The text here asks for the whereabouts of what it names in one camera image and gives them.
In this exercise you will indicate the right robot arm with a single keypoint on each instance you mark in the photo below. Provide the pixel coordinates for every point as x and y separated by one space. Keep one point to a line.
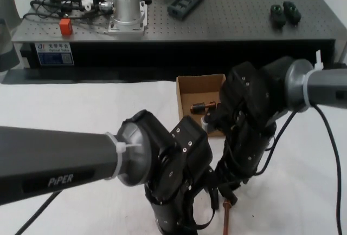
325 86

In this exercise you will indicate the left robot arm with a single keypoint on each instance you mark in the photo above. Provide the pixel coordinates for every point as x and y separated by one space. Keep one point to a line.
67 151

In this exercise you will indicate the cardboard box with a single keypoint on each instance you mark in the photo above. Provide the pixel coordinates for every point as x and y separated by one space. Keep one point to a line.
200 83

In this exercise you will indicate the small orange box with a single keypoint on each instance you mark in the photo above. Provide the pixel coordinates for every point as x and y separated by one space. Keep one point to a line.
65 27

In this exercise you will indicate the metal bench with holes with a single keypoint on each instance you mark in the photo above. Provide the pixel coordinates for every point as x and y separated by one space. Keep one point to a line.
217 23

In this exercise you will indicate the black slotted tray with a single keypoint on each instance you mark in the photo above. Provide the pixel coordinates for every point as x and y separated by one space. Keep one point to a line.
186 1

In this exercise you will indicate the silver-white machine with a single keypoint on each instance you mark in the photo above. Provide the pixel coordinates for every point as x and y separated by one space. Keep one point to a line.
125 2

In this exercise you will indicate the copper bolt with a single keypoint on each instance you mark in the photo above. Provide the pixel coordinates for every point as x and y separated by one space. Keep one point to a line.
226 218

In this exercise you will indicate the blue label sticker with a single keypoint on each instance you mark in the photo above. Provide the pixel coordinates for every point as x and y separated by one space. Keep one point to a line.
54 55

